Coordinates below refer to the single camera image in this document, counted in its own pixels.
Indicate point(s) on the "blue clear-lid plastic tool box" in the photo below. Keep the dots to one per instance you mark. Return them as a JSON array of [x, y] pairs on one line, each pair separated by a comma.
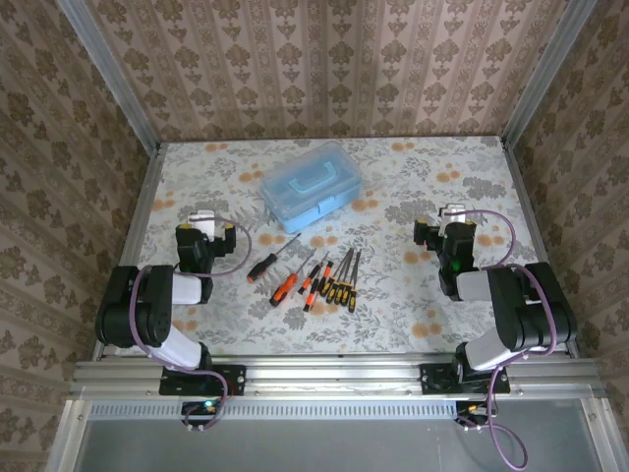
[[304, 196]]

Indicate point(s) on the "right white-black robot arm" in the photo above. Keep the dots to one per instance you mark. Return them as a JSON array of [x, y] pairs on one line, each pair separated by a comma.
[[531, 305]]

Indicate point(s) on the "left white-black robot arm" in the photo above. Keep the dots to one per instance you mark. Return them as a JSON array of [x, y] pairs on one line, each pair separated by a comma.
[[157, 305]]

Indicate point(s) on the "grey metal panel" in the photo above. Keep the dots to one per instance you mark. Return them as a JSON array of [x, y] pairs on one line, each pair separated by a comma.
[[319, 447]]

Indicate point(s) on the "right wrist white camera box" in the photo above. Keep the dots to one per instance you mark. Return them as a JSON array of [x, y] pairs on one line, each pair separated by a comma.
[[454, 214]]

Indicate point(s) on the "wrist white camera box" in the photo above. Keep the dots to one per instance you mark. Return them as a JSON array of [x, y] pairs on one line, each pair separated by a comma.
[[202, 218], [454, 214]]

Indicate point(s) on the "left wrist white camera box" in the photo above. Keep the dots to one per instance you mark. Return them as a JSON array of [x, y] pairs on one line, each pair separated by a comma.
[[202, 218]]

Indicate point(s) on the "left aluminium table rail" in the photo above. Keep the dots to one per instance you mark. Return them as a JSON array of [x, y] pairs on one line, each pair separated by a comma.
[[128, 246]]

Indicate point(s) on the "aluminium table rail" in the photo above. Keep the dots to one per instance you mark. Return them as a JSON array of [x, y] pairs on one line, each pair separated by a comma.
[[128, 246], [524, 196]]

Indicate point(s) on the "right aluminium table rail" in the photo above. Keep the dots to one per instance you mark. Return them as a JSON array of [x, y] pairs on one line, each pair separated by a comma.
[[524, 196]]

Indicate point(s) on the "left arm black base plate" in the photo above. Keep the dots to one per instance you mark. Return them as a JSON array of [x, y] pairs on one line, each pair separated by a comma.
[[231, 381]]

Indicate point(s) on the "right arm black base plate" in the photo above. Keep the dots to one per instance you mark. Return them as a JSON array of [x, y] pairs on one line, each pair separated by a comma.
[[435, 381]]

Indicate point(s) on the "right aluminium frame post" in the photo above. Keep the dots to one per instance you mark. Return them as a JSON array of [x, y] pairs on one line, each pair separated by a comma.
[[541, 74]]

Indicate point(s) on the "aluminium frame post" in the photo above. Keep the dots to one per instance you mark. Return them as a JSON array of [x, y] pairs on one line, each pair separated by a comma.
[[113, 74], [541, 74]]

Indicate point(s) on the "long aluminium base rail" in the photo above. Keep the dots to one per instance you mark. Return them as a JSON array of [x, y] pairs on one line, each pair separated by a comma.
[[334, 378]]

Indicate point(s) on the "left aluminium frame post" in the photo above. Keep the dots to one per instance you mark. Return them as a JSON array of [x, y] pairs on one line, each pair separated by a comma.
[[113, 74]]

